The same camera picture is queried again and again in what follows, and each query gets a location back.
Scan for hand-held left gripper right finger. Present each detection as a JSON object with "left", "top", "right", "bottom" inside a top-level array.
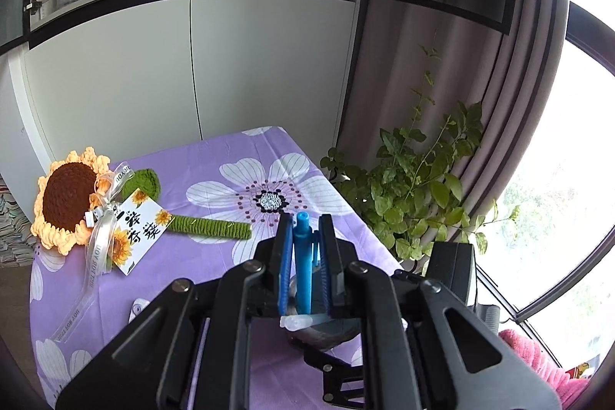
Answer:
[{"left": 318, "top": 214, "right": 563, "bottom": 410}]

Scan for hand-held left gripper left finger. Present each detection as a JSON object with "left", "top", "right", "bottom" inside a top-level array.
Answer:
[{"left": 55, "top": 213, "right": 294, "bottom": 410}]

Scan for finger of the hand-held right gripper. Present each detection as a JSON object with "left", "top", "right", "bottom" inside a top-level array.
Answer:
[{"left": 303, "top": 343, "right": 367, "bottom": 397}]

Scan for blue pen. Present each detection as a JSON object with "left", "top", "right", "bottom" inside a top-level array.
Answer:
[{"left": 295, "top": 211, "right": 320, "bottom": 312}]

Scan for black dotted pen holder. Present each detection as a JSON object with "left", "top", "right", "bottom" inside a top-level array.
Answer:
[{"left": 286, "top": 242, "right": 366, "bottom": 350}]

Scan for person's right forearm pink sleeve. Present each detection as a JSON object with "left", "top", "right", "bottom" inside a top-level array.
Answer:
[{"left": 499, "top": 327, "right": 593, "bottom": 410}]

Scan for green potted plant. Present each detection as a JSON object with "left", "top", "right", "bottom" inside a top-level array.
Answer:
[{"left": 319, "top": 45, "right": 522, "bottom": 262}]

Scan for purple floral tablecloth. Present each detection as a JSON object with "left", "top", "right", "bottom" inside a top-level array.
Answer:
[{"left": 29, "top": 126, "right": 409, "bottom": 410}]

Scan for window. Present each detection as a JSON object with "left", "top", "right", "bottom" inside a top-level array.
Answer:
[{"left": 480, "top": 0, "right": 615, "bottom": 367}]

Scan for sunflower printed card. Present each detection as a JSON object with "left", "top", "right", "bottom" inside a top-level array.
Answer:
[{"left": 110, "top": 188, "right": 174, "bottom": 276}]

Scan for white printed ribbon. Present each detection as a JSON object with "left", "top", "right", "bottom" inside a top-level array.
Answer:
[{"left": 50, "top": 160, "right": 133, "bottom": 341}]

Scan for grey curtain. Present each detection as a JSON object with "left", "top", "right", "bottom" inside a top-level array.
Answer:
[{"left": 336, "top": 0, "right": 572, "bottom": 247}]

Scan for crocheted sunflower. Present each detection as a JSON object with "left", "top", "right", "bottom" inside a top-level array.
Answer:
[{"left": 31, "top": 147, "right": 254, "bottom": 254}]

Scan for pile of stacked booklets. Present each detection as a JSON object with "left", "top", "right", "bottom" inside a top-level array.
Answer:
[{"left": 0, "top": 177, "right": 38, "bottom": 267}]

